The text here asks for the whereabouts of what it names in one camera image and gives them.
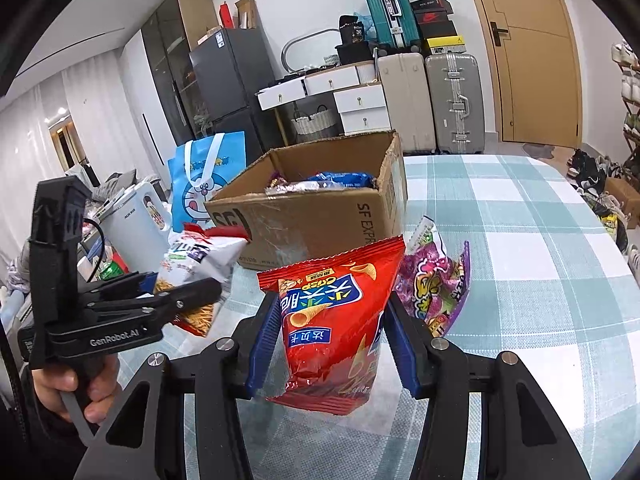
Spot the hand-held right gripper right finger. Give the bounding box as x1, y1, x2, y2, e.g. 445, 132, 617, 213
384, 291, 597, 480

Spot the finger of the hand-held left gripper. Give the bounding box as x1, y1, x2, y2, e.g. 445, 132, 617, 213
100, 277, 224, 332
82, 271, 157, 309

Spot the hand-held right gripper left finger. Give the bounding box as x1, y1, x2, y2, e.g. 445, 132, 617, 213
72, 290, 282, 480

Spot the white noodle snack bag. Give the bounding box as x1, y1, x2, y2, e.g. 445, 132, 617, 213
155, 224, 249, 337

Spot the red cone snack bag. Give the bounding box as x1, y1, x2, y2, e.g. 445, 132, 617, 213
256, 235, 406, 416

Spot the brown cardboard box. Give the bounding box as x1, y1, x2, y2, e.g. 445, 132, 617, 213
204, 130, 408, 271

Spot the blue cookie packet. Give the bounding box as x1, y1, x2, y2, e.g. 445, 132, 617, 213
306, 171, 377, 192

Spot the person's left forearm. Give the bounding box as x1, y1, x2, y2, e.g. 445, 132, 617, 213
0, 395, 96, 480

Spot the person's left hand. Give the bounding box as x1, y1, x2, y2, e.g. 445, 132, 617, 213
31, 354, 122, 426

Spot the white air appliance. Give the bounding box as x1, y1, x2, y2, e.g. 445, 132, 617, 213
102, 180, 173, 273

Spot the purple candy bag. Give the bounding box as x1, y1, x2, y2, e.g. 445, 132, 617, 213
395, 215, 472, 338

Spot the grey pillow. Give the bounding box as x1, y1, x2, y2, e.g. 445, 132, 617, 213
94, 170, 139, 202

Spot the blue cartoon tote bag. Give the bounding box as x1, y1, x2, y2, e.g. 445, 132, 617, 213
167, 131, 247, 233

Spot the white curtain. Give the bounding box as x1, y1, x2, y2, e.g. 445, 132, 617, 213
0, 42, 148, 261

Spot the woven laundry basket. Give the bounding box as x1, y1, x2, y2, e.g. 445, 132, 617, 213
291, 105, 342, 144

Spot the dark grey refrigerator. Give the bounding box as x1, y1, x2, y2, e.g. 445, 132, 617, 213
189, 27, 281, 153

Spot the tall dark glass cabinet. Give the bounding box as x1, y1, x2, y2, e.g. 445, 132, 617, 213
141, 0, 221, 146

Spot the black waste bin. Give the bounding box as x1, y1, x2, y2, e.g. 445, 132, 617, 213
586, 195, 632, 257

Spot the round floor mat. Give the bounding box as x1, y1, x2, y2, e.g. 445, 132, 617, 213
524, 144, 577, 162

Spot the beige suitcase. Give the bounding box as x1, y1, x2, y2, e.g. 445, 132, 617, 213
376, 52, 438, 156

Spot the silver suitcase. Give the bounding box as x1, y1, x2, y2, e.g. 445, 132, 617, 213
425, 52, 486, 155

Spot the white drawer desk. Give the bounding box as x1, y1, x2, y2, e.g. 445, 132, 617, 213
257, 60, 392, 137

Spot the pile of shoes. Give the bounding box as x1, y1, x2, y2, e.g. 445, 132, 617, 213
567, 149, 640, 202

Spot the small cardboard box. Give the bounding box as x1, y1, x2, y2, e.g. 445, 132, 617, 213
602, 177, 640, 229

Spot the open cardboard carton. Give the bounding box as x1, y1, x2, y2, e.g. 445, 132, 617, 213
235, 0, 259, 30

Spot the black bag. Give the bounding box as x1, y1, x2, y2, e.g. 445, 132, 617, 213
335, 15, 377, 67

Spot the wooden door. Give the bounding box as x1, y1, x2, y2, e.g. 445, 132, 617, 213
460, 0, 583, 150

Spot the wooden shoe rack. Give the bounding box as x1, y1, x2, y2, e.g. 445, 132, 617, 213
612, 40, 640, 171

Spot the plain black shoe box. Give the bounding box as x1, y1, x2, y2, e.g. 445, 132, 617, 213
420, 20, 458, 41

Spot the red logo shoe box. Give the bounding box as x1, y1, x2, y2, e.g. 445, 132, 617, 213
417, 10, 456, 26

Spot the teal suitcase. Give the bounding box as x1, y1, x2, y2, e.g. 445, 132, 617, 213
360, 0, 423, 51

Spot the black cable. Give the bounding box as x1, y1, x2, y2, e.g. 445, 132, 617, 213
82, 219, 109, 282

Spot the oval metal frame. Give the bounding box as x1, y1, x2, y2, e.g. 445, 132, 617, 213
281, 30, 346, 74

